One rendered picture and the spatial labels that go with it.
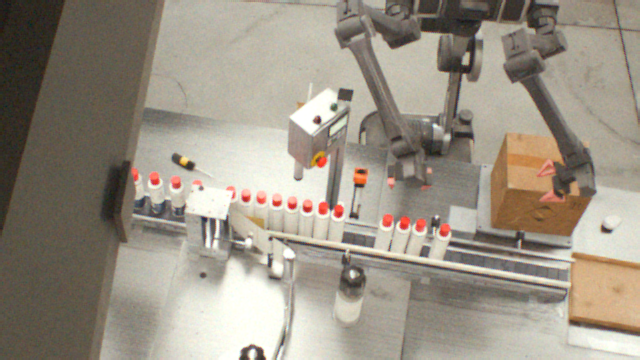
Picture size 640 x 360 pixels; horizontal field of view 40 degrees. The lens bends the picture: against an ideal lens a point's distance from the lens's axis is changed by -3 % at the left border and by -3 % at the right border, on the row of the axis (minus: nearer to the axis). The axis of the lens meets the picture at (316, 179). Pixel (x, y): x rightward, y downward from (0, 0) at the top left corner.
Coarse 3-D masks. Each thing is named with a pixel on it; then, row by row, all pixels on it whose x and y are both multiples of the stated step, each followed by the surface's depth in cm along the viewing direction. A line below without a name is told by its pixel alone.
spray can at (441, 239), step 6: (444, 228) 300; (438, 234) 303; (444, 234) 301; (450, 234) 304; (438, 240) 303; (444, 240) 302; (432, 246) 310; (438, 246) 306; (444, 246) 306; (432, 252) 311; (438, 252) 309; (444, 252) 311; (432, 258) 313; (438, 258) 312
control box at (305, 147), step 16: (320, 96) 278; (336, 96) 278; (304, 112) 274; (320, 112) 274; (336, 112) 275; (288, 128) 277; (304, 128) 271; (320, 128) 272; (288, 144) 284; (304, 144) 276; (320, 144) 278; (336, 144) 287; (304, 160) 282
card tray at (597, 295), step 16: (576, 256) 325; (592, 256) 323; (576, 272) 322; (592, 272) 322; (608, 272) 323; (624, 272) 323; (576, 288) 318; (592, 288) 319; (608, 288) 319; (624, 288) 319; (576, 304) 315; (592, 304) 315; (608, 304) 315; (624, 304) 316; (576, 320) 311; (592, 320) 309; (608, 320) 309; (624, 320) 312
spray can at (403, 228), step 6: (402, 222) 300; (408, 222) 300; (396, 228) 304; (402, 228) 302; (408, 228) 303; (396, 234) 306; (402, 234) 303; (408, 234) 305; (396, 240) 308; (402, 240) 307; (396, 246) 311; (402, 246) 310; (396, 252) 314; (402, 252) 314
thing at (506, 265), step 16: (144, 208) 322; (288, 240) 318; (352, 240) 319; (368, 240) 319; (368, 256) 316; (384, 256) 316; (448, 256) 318; (464, 256) 318; (480, 256) 318; (464, 272) 314; (512, 272) 315; (528, 272) 316; (544, 272) 316; (560, 272) 316; (560, 288) 313
